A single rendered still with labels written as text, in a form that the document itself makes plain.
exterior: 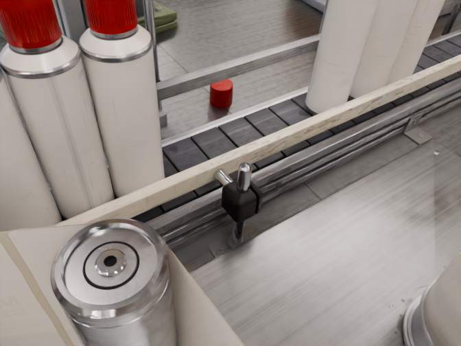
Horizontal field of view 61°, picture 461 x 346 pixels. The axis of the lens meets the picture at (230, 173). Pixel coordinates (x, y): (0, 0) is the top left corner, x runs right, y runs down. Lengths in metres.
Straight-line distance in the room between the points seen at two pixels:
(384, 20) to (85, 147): 0.35
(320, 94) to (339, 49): 0.06
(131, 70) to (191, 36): 0.49
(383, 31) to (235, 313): 0.35
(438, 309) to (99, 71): 0.28
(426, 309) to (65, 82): 0.30
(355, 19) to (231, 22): 0.42
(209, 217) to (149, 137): 0.12
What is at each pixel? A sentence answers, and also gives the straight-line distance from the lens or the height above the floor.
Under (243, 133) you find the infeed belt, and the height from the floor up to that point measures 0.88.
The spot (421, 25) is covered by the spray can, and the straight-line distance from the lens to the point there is 0.57.
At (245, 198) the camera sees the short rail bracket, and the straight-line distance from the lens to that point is 0.35.
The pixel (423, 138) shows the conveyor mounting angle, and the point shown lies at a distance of 0.62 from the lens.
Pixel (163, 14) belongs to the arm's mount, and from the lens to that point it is 0.79.
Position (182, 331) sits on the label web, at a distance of 0.20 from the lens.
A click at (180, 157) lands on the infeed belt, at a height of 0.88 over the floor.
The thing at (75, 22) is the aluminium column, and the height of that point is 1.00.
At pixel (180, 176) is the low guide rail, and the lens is 0.37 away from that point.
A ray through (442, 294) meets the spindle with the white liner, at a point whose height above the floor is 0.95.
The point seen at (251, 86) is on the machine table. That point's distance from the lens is 0.64.
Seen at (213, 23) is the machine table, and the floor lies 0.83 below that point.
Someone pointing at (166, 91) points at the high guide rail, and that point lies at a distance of 0.40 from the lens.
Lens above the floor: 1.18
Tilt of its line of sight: 46 degrees down
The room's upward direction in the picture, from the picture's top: 5 degrees clockwise
